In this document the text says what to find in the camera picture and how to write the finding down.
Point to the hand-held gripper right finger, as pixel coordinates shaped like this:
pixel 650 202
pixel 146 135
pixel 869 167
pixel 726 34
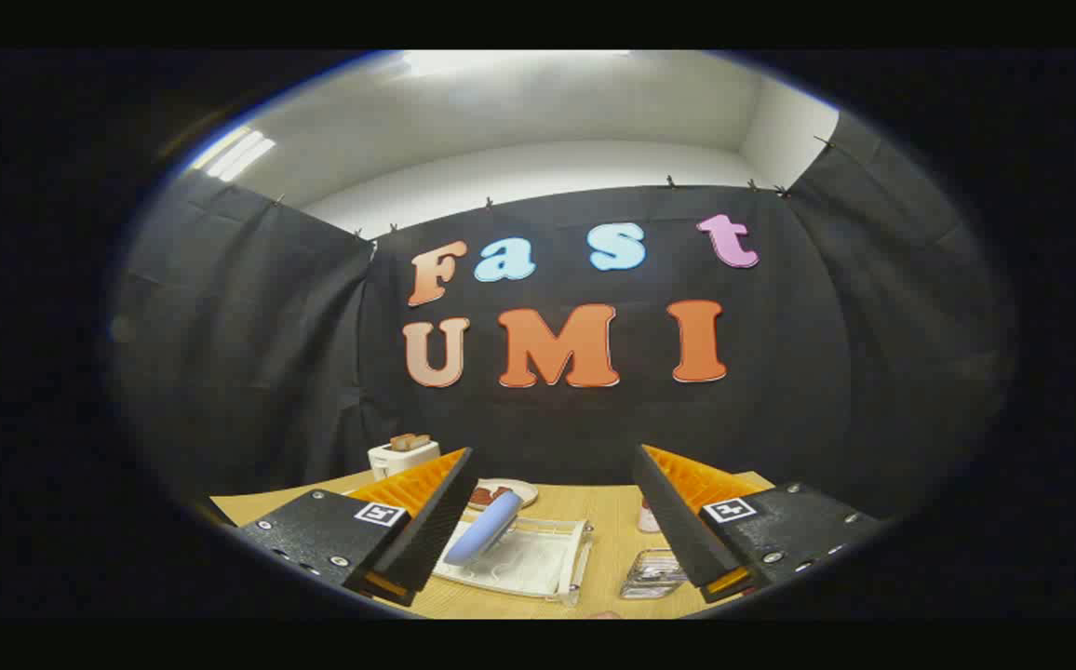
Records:
pixel 673 521

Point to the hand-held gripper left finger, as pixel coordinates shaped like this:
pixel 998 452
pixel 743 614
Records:
pixel 436 526

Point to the blue plate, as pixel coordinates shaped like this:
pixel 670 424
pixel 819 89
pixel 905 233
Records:
pixel 487 526

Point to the beige round plate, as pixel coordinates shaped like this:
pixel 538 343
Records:
pixel 521 489

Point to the clear plastic water bottle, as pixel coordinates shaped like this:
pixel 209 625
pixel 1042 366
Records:
pixel 648 517

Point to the red meat piece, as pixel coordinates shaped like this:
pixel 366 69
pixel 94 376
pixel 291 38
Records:
pixel 481 497

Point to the white toaster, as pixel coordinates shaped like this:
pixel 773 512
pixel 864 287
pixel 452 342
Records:
pixel 394 459

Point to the brown toast slice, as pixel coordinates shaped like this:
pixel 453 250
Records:
pixel 408 441

